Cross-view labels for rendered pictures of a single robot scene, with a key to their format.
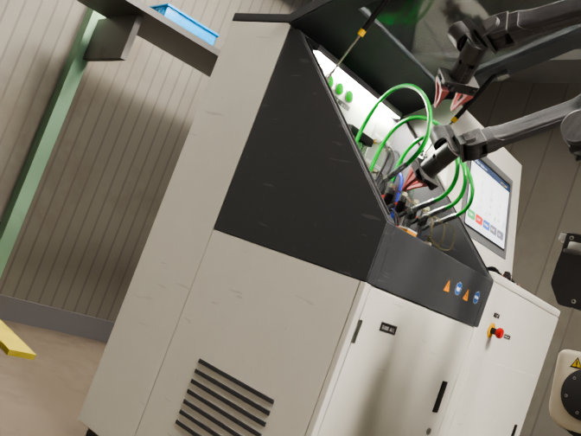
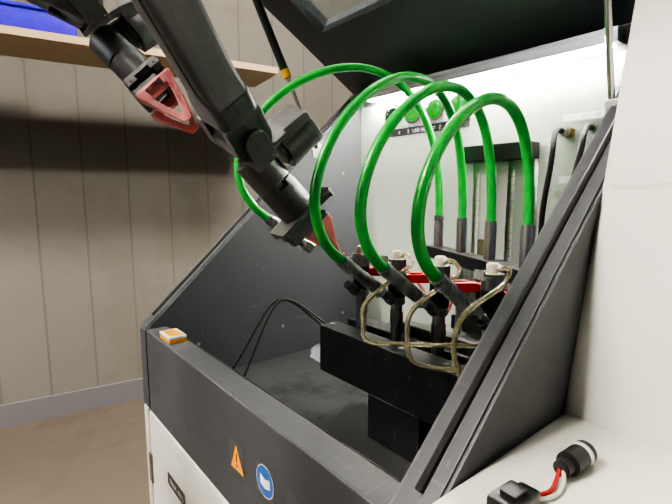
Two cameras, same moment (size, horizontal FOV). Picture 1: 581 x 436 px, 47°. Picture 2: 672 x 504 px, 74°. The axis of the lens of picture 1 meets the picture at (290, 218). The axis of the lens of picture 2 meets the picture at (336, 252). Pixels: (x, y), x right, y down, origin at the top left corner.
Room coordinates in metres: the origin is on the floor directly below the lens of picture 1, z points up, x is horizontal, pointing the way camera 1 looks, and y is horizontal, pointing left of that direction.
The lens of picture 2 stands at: (2.15, -0.99, 1.20)
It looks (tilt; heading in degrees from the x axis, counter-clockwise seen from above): 7 degrees down; 99
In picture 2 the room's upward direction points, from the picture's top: straight up
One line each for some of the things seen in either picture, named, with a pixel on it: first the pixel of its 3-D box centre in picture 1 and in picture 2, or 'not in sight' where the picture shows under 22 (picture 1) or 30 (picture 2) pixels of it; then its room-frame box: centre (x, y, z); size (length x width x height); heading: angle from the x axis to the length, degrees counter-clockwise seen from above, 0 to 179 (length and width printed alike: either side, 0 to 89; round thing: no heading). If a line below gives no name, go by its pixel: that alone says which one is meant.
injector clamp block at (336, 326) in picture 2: not in sight; (414, 391); (2.16, -0.34, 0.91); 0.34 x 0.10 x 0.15; 139
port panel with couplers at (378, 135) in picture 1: (373, 169); (589, 191); (2.42, -0.23, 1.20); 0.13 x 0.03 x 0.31; 139
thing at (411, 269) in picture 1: (432, 279); (233, 434); (1.91, -0.44, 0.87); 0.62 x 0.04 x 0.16; 139
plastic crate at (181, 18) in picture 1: (180, 29); not in sight; (3.31, 0.85, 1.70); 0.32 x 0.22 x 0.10; 130
